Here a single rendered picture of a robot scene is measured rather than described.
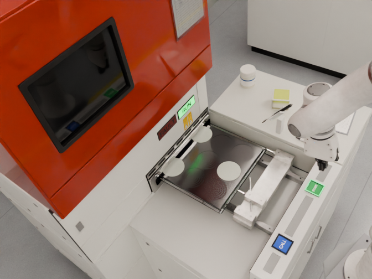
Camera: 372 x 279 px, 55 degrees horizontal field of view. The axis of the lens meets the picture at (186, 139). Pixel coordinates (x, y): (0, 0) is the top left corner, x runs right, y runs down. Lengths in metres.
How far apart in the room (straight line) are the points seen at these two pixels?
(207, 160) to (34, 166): 0.81
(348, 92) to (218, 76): 2.45
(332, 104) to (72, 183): 0.74
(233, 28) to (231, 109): 2.35
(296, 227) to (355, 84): 0.59
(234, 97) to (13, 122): 1.09
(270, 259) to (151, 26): 0.83
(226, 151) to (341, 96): 0.73
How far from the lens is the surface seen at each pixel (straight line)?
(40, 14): 0.84
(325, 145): 1.18
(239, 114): 1.63
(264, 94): 1.73
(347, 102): 0.98
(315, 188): 1.42
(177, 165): 1.55
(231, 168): 1.53
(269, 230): 1.44
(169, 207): 1.54
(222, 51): 3.63
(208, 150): 1.59
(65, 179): 1.06
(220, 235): 1.46
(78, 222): 1.29
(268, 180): 1.52
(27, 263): 2.65
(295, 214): 1.36
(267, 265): 1.27
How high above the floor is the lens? 2.14
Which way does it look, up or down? 49 degrees down
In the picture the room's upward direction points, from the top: 11 degrees counter-clockwise
